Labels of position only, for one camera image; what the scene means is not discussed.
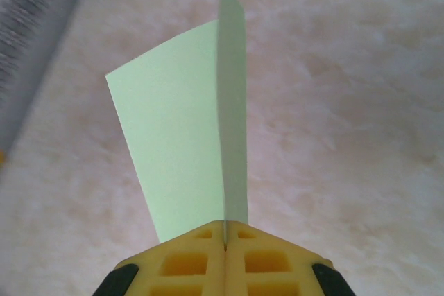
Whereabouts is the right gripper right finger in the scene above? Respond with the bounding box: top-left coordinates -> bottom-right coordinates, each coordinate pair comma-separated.
225,222 -> 351,296

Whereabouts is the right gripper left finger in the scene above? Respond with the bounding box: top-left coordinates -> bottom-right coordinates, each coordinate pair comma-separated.
95,220 -> 226,296

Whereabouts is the light green paper sheet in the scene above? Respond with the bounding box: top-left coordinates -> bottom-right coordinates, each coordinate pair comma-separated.
105,0 -> 250,244

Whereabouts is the aluminium left table rail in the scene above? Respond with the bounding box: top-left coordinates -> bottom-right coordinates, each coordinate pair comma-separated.
0,0 -> 89,158

